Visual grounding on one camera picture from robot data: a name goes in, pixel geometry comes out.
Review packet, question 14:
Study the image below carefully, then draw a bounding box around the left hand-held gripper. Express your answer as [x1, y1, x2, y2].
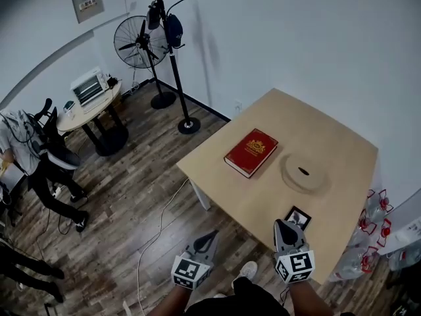
[170, 230, 220, 291]

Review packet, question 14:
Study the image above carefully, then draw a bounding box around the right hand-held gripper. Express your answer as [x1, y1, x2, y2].
[274, 219, 316, 285]

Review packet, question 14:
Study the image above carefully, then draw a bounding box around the small black picture frame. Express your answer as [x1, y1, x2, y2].
[284, 205, 312, 232]

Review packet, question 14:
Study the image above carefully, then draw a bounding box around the person's right forearm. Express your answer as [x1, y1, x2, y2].
[287, 280, 335, 316]

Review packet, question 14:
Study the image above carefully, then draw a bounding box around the person's left forearm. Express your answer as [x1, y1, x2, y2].
[154, 283, 193, 316]

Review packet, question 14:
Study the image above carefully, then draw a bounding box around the light wooden square table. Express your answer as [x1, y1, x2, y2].
[176, 88, 379, 284]

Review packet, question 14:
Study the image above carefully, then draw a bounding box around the person's right white shoe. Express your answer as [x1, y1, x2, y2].
[232, 261, 259, 290]

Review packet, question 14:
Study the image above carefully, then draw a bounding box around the person's black clothing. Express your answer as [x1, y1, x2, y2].
[187, 276, 291, 316]

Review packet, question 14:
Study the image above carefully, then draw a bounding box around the pile of clear water jugs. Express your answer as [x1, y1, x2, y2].
[328, 188, 421, 283]

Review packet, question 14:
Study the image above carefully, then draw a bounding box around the red hardcover book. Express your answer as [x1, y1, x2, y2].
[224, 128, 280, 179]

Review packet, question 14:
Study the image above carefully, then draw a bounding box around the white water dispenser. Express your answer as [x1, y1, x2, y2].
[378, 196, 421, 257]

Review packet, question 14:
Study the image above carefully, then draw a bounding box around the brown cardboard box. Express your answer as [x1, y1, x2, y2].
[98, 100, 128, 132]

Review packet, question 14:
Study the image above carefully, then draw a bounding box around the black coat rack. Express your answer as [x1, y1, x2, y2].
[137, 0, 202, 136]

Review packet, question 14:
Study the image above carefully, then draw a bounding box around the black office chair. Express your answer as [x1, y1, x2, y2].
[32, 97, 82, 178]

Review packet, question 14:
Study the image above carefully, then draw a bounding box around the round wooden table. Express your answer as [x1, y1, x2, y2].
[56, 80, 130, 158]

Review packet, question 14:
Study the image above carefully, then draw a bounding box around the white toaster oven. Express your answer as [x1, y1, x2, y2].
[70, 66, 111, 107]

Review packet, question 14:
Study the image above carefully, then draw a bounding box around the black floor fan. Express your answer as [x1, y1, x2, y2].
[113, 14, 177, 110]

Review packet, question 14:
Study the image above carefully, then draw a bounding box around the dark blue cap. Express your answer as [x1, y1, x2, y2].
[165, 13, 186, 49]

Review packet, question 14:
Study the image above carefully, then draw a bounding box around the black hat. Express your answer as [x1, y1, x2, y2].
[146, 1, 162, 31]

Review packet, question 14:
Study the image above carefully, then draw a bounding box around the white floor cable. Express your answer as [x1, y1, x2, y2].
[136, 178, 192, 316]

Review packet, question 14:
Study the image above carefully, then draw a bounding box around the grey wall electrical panel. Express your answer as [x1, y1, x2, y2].
[70, 0, 106, 24]

